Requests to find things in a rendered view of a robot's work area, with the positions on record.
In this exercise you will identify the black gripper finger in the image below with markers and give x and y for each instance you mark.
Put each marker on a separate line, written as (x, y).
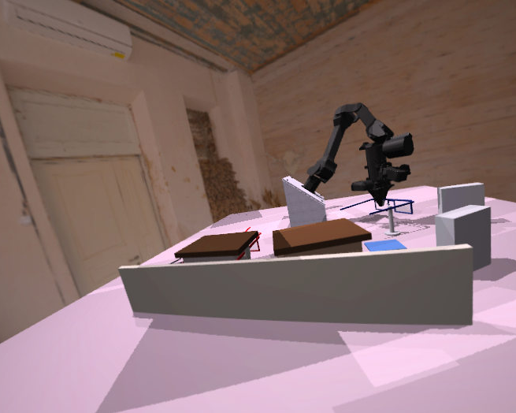
(376, 193)
(385, 190)

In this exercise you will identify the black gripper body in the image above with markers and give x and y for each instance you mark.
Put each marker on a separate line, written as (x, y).
(372, 181)

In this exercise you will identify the grey flat panel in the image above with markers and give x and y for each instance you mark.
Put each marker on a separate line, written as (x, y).
(419, 286)

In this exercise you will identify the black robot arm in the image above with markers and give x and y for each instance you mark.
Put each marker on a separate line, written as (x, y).
(385, 144)

